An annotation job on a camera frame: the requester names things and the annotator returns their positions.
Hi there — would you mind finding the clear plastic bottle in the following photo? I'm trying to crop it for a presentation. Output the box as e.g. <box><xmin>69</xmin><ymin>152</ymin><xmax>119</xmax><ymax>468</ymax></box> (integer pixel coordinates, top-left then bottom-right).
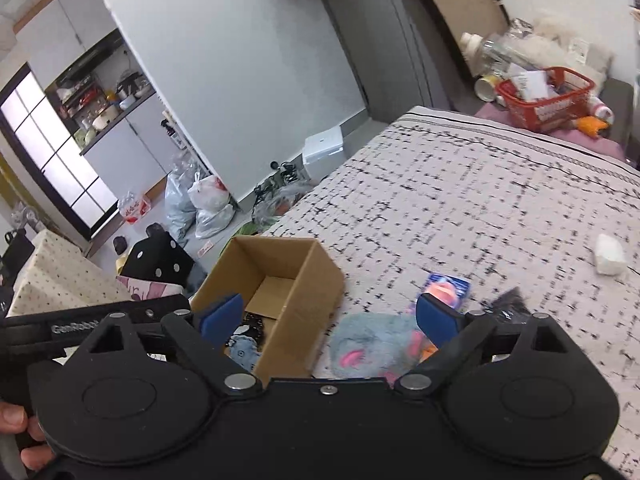
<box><xmin>459</xmin><ymin>32</ymin><xmax>529</xmax><ymax>76</ymax></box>

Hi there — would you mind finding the denim elephant soft toy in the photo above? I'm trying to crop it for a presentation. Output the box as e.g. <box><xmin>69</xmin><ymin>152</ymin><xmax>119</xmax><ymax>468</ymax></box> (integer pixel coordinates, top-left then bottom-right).
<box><xmin>228</xmin><ymin>335</ymin><xmax>262</xmax><ymax>372</ymax></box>

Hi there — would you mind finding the red white water pack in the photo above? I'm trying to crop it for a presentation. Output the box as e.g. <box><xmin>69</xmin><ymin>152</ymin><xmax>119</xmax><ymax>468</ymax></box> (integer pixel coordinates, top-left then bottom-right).
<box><xmin>117</xmin><ymin>192</ymin><xmax>151</xmax><ymax>224</ymax></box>

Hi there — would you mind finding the white flat box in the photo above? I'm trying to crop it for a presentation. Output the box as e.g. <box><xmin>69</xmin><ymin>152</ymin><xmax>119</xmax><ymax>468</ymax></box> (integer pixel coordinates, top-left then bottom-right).
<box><xmin>302</xmin><ymin>126</ymin><xmax>347</xmax><ymax>182</ymax></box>

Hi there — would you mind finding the orange small box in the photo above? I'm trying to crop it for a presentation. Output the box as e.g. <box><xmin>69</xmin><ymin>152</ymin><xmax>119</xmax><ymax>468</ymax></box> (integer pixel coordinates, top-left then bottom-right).
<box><xmin>574</xmin><ymin>116</ymin><xmax>610</xmax><ymax>139</ymax></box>

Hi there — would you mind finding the white black patterned bedspread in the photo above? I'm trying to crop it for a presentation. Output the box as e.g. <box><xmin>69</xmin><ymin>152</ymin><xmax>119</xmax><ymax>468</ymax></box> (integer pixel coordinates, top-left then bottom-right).
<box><xmin>270</xmin><ymin>106</ymin><xmax>639</xmax><ymax>479</ymax></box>

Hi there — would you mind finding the blue orange snack packet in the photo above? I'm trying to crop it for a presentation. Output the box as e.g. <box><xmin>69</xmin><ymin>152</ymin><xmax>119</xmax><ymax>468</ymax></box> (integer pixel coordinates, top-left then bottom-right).
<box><xmin>423</xmin><ymin>273</ymin><xmax>471</xmax><ymax>312</ymax></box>

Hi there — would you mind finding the pink bed sheet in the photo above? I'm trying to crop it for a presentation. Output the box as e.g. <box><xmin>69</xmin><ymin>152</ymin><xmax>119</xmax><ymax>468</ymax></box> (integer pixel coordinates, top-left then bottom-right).
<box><xmin>475</xmin><ymin>103</ymin><xmax>626</xmax><ymax>162</ymax></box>

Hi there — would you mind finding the white pink small bottle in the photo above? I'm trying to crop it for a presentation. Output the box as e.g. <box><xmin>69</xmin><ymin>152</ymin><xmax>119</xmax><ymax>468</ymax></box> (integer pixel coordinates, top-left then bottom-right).
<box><xmin>588</xmin><ymin>93</ymin><xmax>615</xmax><ymax>125</ymax></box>

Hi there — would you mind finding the red plastic basket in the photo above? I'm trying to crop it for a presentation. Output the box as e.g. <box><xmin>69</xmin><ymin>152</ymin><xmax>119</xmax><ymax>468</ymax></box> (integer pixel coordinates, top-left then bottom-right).
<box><xmin>496</xmin><ymin>66</ymin><xmax>594</xmax><ymax>132</ymax></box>

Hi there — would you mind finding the dark grey wardrobe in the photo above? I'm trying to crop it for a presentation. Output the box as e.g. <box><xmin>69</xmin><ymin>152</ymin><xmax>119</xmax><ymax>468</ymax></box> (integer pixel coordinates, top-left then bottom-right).
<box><xmin>322</xmin><ymin>0</ymin><xmax>477</xmax><ymax>122</ymax></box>

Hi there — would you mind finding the grey plastic bag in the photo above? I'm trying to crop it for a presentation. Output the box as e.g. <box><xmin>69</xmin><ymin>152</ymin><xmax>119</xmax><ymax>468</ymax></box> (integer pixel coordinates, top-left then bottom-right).
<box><xmin>164</xmin><ymin>166</ymin><xmax>235</xmax><ymax>242</ymax></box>

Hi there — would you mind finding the paper cup roll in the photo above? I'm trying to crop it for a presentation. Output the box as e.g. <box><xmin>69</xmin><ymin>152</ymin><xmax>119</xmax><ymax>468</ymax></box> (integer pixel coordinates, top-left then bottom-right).
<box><xmin>474</xmin><ymin>74</ymin><xmax>503</xmax><ymax>103</ymax></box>

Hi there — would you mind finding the cream dotted fabric box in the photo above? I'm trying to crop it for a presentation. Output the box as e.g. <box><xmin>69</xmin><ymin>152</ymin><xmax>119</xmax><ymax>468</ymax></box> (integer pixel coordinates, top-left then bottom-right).
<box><xmin>6</xmin><ymin>230</ymin><xmax>131</xmax><ymax>318</ymax></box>

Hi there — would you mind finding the black framed window door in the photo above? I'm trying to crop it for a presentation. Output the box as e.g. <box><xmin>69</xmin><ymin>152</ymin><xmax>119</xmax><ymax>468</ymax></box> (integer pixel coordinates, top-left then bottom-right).
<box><xmin>1</xmin><ymin>65</ymin><xmax>116</xmax><ymax>240</ymax></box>

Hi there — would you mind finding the dark fuzzy soft item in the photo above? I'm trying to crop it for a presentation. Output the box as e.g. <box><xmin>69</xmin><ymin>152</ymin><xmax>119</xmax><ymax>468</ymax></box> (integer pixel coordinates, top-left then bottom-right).
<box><xmin>483</xmin><ymin>287</ymin><xmax>530</xmax><ymax>324</ymax></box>

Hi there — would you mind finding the black white-dotted cushion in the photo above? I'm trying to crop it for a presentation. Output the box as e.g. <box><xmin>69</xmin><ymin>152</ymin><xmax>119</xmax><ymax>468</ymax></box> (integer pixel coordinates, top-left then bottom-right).
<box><xmin>120</xmin><ymin>231</ymin><xmax>194</xmax><ymax>287</ymax></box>

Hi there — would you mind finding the white fluffy pillow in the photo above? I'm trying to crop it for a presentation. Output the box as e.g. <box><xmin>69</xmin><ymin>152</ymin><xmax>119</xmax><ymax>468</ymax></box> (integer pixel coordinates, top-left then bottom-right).
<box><xmin>503</xmin><ymin>15</ymin><xmax>614</xmax><ymax>96</ymax></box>

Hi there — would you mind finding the person's left hand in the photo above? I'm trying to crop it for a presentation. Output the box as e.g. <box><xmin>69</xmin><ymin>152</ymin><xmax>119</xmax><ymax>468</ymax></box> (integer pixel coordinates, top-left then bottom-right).
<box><xmin>0</xmin><ymin>401</ymin><xmax>54</xmax><ymax>472</ymax></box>

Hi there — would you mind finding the light blue plush toy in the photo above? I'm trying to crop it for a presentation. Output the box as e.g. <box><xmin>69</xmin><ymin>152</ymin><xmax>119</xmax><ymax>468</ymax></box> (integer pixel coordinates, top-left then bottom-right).
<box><xmin>329</xmin><ymin>313</ymin><xmax>437</xmax><ymax>385</ymax></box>

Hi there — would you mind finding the white plastic bag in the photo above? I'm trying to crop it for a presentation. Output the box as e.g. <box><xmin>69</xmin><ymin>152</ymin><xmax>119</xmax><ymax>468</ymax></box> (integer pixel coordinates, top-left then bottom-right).
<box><xmin>188</xmin><ymin>174</ymin><xmax>230</xmax><ymax>212</ymax></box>

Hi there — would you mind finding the white kitchen cabinet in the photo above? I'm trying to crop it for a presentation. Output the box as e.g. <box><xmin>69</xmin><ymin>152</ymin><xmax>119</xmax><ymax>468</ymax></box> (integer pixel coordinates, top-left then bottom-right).
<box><xmin>81</xmin><ymin>93</ymin><xmax>181</xmax><ymax>200</ymax></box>

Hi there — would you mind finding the brown cardboard box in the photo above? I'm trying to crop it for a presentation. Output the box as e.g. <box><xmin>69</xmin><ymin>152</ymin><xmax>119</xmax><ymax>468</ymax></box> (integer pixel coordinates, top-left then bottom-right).
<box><xmin>191</xmin><ymin>236</ymin><xmax>345</xmax><ymax>382</ymax></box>

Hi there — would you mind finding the black dotted fabric piece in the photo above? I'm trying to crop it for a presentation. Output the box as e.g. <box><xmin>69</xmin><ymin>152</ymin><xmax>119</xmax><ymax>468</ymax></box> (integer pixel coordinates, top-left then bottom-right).
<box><xmin>233</xmin><ymin>312</ymin><xmax>265</xmax><ymax>344</ymax></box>

